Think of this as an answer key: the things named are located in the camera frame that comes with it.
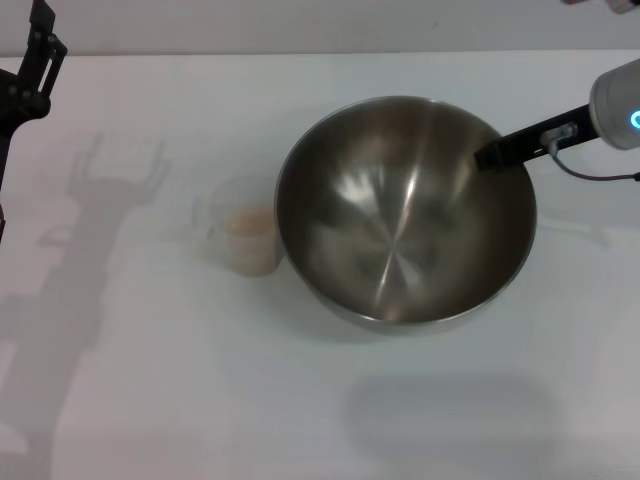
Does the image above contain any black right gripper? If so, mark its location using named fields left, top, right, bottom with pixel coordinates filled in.
left=473, top=103, right=600, bottom=174

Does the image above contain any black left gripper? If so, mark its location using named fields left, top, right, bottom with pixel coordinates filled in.
left=0, top=0, right=69, bottom=242

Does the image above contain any stainless steel mixing bowl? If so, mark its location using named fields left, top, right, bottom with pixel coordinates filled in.
left=273, top=95, right=539, bottom=335

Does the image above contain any white rice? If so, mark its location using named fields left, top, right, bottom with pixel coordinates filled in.
left=222, top=208, right=277, bottom=274

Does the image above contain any clear plastic measuring cup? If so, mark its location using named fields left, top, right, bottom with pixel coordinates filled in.
left=193, top=175, right=287, bottom=276

